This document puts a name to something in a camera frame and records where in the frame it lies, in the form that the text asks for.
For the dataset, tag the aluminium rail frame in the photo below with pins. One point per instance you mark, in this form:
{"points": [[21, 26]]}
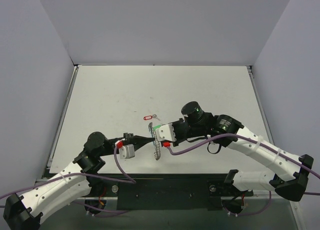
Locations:
{"points": [[114, 99]]}

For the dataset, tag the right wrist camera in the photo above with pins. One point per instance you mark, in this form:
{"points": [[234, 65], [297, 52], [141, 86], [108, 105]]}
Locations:
{"points": [[166, 133]]}

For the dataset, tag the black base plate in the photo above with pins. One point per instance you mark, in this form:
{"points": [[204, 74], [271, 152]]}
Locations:
{"points": [[167, 192]]}

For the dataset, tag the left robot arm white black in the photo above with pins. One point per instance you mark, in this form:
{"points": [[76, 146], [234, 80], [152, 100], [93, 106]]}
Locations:
{"points": [[30, 209]]}

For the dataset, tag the green tag key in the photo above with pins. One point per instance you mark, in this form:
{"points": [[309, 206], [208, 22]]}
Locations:
{"points": [[157, 127]]}

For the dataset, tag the red tag key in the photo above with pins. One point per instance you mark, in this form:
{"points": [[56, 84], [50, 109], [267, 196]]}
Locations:
{"points": [[149, 117]]}

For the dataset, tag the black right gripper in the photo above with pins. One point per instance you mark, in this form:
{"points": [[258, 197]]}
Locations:
{"points": [[177, 131]]}

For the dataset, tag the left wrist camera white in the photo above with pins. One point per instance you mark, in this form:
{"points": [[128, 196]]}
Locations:
{"points": [[125, 151]]}

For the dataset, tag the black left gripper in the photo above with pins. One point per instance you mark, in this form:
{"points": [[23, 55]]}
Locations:
{"points": [[127, 138]]}

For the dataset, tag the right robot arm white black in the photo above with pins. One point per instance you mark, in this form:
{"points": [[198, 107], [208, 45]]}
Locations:
{"points": [[287, 174]]}

